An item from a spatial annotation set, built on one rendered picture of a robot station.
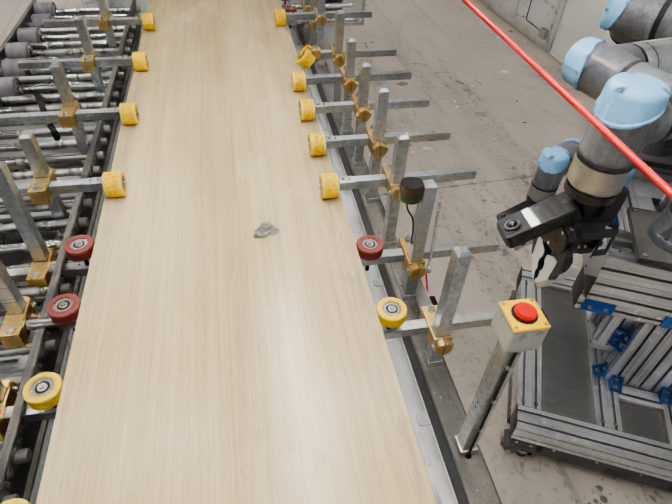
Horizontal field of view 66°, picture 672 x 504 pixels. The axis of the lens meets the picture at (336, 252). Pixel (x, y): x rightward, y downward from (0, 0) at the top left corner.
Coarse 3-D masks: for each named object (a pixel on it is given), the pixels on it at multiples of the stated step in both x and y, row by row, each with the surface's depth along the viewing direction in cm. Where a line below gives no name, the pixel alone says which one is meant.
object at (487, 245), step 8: (480, 240) 160; (488, 240) 161; (496, 240) 161; (400, 248) 157; (440, 248) 157; (448, 248) 157; (472, 248) 158; (480, 248) 159; (488, 248) 160; (496, 248) 160; (384, 256) 154; (392, 256) 154; (400, 256) 155; (424, 256) 157; (432, 256) 158; (440, 256) 158; (448, 256) 159; (368, 264) 154; (376, 264) 155
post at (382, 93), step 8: (384, 88) 167; (376, 96) 170; (384, 96) 168; (376, 104) 171; (384, 104) 170; (376, 112) 172; (384, 112) 172; (376, 120) 174; (384, 120) 174; (376, 128) 176; (384, 128) 177; (376, 136) 178; (376, 160) 185; (376, 168) 188; (368, 192) 196; (376, 192) 195
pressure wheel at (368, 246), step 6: (360, 240) 152; (366, 240) 152; (372, 240) 152; (378, 240) 152; (360, 246) 150; (366, 246) 150; (372, 246) 150; (378, 246) 150; (360, 252) 150; (366, 252) 148; (372, 252) 148; (378, 252) 149; (366, 258) 150; (372, 258) 150; (378, 258) 151; (366, 270) 158
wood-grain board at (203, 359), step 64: (192, 0) 297; (256, 0) 300; (192, 64) 235; (256, 64) 238; (128, 128) 193; (192, 128) 195; (256, 128) 197; (128, 192) 165; (192, 192) 166; (256, 192) 168; (128, 256) 144; (192, 256) 145; (256, 256) 146; (320, 256) 147; (128, 320) 128; (192, 320) 129; (256, 320) 130; (320, 320) 130; (64, 384) 115; (128, 384) 115; (192, 384) 116; (256, 384) 116; (320, 384) 117; (384, 384) 117; (64, 448) 104; (128, 448) 105; (192, 448) 105; (256, 448) 106; (320, 448) 106; (384, 448) 106
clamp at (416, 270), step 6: (402, 240) 158; (402, 246) 156; (408, 246) 156; (408, 258) 152; (408, 264) 151; (414, 264) 151; (420, 264) 151; (408, 270) 151; (414, 270) 150; (420, 270) 150; (414, 276) 152; (420, 276) 152
